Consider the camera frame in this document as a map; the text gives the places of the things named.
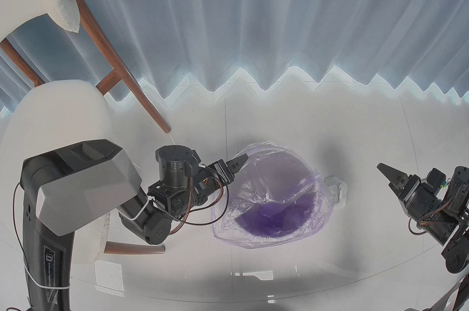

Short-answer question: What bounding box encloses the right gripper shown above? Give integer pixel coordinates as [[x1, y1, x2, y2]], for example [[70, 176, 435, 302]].
[[377, 163, 446, 219]]

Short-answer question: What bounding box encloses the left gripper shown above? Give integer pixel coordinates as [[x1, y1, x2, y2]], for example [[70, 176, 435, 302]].
[[203, 153, 251, 193]]

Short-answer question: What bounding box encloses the purple plastic bag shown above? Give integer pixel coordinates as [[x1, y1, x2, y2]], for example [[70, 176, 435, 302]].
[[212, 142, 330, 249]]

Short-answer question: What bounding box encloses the crumpled white paper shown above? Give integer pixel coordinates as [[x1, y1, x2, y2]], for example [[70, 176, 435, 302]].
[[324, 176, 349, 210]]

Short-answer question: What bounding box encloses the white cushioned wooden chair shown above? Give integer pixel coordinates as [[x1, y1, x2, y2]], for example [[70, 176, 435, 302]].
[[0, 0, 172, 264]]

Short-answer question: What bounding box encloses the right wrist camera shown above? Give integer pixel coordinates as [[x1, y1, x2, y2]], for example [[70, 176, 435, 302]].
[[426, 167, 447, 190]]

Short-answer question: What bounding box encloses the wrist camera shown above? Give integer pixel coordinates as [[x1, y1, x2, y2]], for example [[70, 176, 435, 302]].
[[426, 167, 447, 190], [185, 149, 203, 176]]

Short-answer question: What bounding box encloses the black cable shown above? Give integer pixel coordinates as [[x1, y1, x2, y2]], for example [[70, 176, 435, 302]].
[[13, 181, 30, 266], [170, 185, 228, 227]]

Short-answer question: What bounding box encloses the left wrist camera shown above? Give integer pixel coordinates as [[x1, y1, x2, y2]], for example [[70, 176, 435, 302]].
[[185, 149, 203, 176]]

